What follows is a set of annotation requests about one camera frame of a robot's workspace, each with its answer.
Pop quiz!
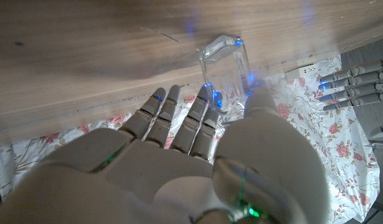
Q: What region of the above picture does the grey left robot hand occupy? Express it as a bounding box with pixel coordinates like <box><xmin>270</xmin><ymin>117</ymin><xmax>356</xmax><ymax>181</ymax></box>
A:
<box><xmin>318</xmin><ymin>54</ymin><xmax>383</xmax><ymax>142</ymax></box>

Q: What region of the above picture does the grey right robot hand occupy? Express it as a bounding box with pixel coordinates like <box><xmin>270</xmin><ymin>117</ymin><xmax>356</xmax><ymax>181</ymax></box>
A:
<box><xmin>0</xmin><ymin>83</ymin><xmax>331</xmax><ymax>224</ymax></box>

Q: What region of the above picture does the clear glass salt shaker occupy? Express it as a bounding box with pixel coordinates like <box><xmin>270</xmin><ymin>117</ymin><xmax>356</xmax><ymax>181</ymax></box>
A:
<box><xmin>199</xmin><ymin>34</ymin><xmax>257</xmax><ymax>116</ymax></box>

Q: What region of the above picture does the white power strip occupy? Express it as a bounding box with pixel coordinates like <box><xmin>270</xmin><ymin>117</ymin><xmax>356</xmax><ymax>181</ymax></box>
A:
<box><xmin>285</xmin><ymin>63</ymin><xmax>318</xmax><ymax>81</ymax></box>

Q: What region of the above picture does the floral rose backdrop cloth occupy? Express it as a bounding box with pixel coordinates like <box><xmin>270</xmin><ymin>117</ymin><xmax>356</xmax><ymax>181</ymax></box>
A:
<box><xmin>0</xmin><ymin>55</ymin><xmax>381</xmax><ymax>223</ymax></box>

